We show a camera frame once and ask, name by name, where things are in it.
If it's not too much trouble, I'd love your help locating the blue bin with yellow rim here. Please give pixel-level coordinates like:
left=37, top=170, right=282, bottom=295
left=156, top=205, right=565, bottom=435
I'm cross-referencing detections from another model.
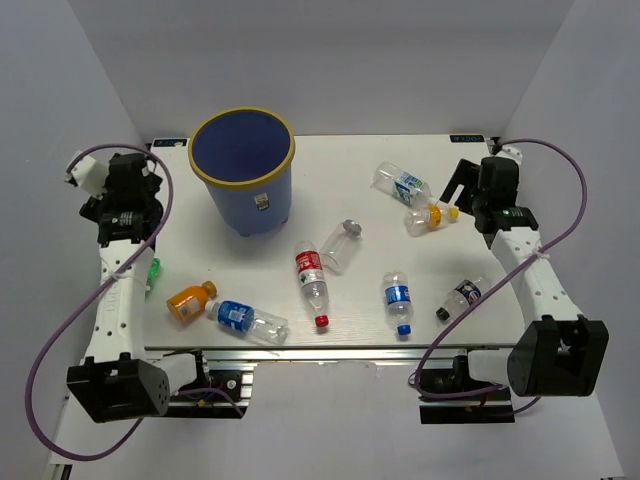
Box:
left=188, top=107, right=296, bottom=237

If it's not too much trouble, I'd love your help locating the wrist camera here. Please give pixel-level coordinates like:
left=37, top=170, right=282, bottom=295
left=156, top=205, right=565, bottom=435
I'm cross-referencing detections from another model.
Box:
left=491, top=143, right=522, bottom=162
left=64, top=155, right=109, bottom=198

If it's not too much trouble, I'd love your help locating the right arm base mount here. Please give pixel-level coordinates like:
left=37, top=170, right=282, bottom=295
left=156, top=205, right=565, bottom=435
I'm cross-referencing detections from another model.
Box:
left=407, top=348, right=515, bottom=425

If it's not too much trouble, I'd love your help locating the aluminium table rail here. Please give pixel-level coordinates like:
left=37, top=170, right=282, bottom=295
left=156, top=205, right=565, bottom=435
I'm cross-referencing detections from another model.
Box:
left=145, top=344, right=511, bottom=363

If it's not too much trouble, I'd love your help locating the blue label water bottle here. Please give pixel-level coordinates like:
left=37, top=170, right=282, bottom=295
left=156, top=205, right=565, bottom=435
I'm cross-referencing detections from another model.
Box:
left=205, top=300, right=289, bottom=346

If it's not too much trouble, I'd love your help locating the clear bottle with yellow cap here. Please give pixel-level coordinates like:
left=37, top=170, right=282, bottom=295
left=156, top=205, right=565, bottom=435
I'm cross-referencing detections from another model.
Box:
left=404, top=204, right=460, bottom=237

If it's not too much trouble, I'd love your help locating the blue cap Pepsi bottle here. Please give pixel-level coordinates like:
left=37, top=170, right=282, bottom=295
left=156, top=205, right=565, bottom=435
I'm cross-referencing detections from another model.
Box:
left=382, top=271, right=414, bottom=338

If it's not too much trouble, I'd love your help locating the red label water bottle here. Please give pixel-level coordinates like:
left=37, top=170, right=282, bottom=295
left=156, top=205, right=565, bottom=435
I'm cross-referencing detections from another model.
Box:
left=295, top=240, right=329, bottom=330

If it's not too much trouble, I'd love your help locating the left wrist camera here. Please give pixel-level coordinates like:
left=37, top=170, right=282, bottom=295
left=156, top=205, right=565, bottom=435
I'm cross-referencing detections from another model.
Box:
left=64, top=155, right=109, bottom=198

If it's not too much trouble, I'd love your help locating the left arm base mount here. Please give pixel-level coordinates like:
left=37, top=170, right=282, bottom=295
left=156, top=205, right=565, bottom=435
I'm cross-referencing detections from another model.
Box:
left=148, top=349, right=257, bottom=419

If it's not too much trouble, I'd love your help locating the black cap Pepsi bottle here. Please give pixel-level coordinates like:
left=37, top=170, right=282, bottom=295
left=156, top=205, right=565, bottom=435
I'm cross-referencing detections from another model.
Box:
left=436, top=276, right=490, bottom=322

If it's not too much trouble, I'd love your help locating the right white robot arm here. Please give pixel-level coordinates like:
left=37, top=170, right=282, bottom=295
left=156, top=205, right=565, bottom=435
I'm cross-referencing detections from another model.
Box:
left=440, top=156, right=609, bottom=399

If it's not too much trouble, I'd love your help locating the orange juice bottle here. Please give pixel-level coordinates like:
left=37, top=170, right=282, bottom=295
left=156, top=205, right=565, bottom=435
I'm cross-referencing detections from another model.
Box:
left=166, top=281, right=217, bottom=324

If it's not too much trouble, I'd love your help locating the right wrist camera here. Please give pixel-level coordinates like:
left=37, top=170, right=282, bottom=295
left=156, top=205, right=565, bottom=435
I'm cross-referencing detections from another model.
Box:
left=491, top=143, right=522, bottom=162

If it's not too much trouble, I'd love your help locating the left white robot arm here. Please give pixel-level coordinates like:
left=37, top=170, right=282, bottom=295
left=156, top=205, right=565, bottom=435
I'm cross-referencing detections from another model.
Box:
left=66, top=153, right=212, bottom=423

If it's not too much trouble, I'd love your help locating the clear bottle with green label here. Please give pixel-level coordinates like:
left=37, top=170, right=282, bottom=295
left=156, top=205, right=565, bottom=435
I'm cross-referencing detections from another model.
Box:
left=372, top=162, right=431, bottom=208

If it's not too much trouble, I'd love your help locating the clear jar with grey lid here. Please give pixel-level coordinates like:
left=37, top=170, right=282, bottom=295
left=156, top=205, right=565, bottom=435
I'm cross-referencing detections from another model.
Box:
left=320, top=219, right=362, bottom=274

